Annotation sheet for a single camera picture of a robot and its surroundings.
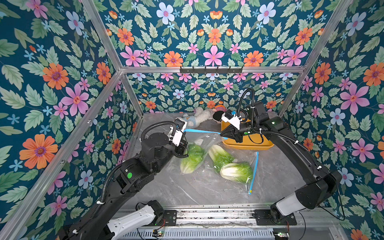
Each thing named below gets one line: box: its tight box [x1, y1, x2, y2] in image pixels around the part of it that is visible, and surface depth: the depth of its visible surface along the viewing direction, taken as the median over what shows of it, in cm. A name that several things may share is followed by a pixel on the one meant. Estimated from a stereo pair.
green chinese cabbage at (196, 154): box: [180, 144, 207, 174], surface depth 77 cm
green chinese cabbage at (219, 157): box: [208, 144, 235, 173], surface depth 89 cm
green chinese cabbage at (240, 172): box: [220, 162, 253, 184], surface depth 83 cm
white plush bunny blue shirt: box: [183, 107, 215, 129], surface depth 107 cm
